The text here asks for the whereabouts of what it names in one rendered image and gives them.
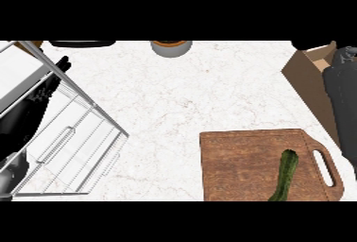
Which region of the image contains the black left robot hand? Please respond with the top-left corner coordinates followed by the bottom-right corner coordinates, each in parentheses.
top-left (0, 56), bottom-right (72, 165)

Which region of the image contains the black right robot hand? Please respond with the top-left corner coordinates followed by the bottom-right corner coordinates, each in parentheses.
top-left (322, 45), bottom-right (357, 182)

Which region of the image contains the brown cardboard box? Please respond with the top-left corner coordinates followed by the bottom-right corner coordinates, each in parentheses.
top-left (280, 41), bottom-right (347, 149)

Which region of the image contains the brown wooden cutting board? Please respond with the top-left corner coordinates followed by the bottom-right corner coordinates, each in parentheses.
top-left (198, 128), bottom-right (345, 202)

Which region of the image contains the black rounded object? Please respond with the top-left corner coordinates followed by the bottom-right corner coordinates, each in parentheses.
top-left (291, 40), bottom-right (328, 51)

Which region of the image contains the green cucumber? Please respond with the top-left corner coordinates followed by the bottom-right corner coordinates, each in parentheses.
top-left (267, 148), bottom-right (301, 202)

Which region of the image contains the brown wooden object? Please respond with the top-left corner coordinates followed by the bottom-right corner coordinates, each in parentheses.
top-left (13, 40), bottom-right (44, 57)

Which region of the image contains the black flat appliance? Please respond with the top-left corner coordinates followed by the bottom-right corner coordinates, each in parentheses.
top-left (47, 40), bottom-right (117, 49)

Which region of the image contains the grey pot with brown rim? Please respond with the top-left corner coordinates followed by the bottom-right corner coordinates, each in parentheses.
top-left (149, 40), bottom-right (193, 59)

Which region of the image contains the silver wire tiered basket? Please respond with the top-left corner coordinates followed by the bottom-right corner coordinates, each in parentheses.
top-left (0, 40), bottom-right (131, 199)

